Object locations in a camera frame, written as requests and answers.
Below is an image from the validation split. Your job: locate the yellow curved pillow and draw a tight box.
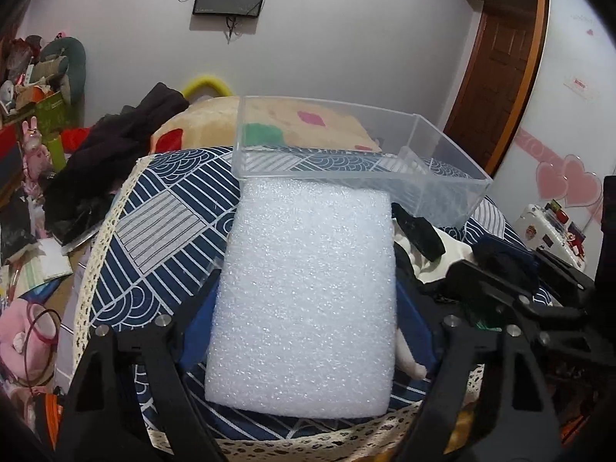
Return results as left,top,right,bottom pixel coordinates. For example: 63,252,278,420
181,74,234,101

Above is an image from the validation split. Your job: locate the blue patterned tablecloth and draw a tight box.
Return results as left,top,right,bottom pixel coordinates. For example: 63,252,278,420
71,146,554,460

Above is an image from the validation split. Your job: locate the green cardboard box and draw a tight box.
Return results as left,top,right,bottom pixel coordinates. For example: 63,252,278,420
34,92,75,140

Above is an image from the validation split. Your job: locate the pink rabbit doll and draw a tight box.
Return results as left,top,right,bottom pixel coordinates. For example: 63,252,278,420
22,116,53,200

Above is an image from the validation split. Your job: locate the brown wooden door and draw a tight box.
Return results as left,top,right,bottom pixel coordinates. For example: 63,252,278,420
445,0,544,175

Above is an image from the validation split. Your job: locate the pink plush toy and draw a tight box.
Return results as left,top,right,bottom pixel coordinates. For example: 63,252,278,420
1,298,59,386

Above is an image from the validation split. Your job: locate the white sock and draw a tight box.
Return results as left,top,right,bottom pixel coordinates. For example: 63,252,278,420
393,219,475,284

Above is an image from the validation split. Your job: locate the black clothes pile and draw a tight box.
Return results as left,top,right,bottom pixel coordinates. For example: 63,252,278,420
44,82,189,244

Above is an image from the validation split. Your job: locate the white sticker-covered appliance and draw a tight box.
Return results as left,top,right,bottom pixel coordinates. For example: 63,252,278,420
514,200,587,271

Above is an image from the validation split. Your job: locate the clear plastic storage box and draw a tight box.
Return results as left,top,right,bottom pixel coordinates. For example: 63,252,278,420
232,96,492,228

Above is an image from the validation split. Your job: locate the grey-green plush toy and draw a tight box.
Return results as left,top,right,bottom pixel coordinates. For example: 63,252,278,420
30,37,87,105

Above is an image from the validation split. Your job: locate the pink heart decoration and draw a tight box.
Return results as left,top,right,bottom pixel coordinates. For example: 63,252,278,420
536,154,603,208

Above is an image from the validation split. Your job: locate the white foam block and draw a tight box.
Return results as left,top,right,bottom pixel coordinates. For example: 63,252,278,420
205,178,396,419

